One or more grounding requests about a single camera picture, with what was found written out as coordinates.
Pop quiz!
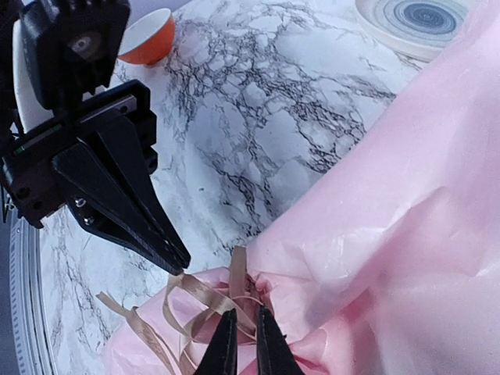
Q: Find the white bowl with red outside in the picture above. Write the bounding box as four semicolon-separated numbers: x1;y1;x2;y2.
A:
118;8;175;65

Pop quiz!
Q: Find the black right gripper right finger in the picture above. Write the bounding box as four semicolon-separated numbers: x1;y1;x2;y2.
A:
256;306;305;375

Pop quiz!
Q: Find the striped grey ceramic plate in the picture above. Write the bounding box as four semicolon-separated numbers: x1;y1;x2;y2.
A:
355;0;474;62

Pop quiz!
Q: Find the pink wrapping paper sheet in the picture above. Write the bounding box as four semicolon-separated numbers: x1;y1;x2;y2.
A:
101;0;500;375

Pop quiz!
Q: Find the beige raffia ribbon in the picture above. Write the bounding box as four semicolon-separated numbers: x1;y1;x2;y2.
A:
97;246;266;374

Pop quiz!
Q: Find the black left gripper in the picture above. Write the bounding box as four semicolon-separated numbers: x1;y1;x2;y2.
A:
1;80;191;273

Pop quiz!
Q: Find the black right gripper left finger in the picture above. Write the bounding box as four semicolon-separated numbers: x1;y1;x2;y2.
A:
197;309;238;375

